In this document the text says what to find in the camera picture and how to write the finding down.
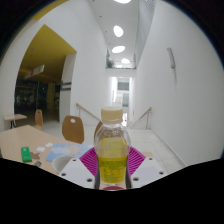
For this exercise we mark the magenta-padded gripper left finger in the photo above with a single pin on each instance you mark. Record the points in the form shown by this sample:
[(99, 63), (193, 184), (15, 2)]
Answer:
[(74, 170)]

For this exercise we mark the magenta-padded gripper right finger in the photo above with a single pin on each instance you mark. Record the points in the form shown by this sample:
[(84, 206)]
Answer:
[(149, 170)]

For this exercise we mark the clear bottle with yellow label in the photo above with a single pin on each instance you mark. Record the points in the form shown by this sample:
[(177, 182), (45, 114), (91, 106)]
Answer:
[(112, 156)]

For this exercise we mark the white mug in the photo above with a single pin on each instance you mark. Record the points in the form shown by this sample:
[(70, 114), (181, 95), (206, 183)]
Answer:
[(60, 163)]

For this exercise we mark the colourful illustrated booklet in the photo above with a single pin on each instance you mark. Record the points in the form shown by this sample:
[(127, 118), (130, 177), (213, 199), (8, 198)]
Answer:
[(65, 150)]

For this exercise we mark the small white card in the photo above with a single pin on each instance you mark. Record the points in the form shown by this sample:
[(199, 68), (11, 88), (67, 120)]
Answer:
[(40, 149), (49, 144)]

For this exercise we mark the small striped colourful card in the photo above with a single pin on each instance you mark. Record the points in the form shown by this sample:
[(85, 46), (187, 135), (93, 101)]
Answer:
[(38, 163)]

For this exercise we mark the green box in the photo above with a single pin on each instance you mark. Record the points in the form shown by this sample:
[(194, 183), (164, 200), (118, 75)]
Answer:
[(26, 154)]

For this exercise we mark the wooden stair handrail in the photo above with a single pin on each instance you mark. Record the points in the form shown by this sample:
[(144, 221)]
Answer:
[(87, 112), (143, 115)]

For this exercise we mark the small wooden side table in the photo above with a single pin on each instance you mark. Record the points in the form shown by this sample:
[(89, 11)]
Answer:
[(15, 117)]

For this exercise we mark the white hanging sign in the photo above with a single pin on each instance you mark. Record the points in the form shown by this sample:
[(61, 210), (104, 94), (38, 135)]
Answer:
[(35, 71)]

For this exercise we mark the green balcony plant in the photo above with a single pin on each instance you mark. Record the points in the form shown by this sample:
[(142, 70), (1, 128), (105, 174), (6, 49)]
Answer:
[(110, 63)]

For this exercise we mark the round ceiling lights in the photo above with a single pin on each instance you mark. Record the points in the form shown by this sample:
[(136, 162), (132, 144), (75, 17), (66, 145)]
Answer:
[(118, 31)]

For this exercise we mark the dark wall sign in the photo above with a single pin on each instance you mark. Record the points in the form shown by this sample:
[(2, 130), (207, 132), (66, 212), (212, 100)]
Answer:
[(66, 85)]

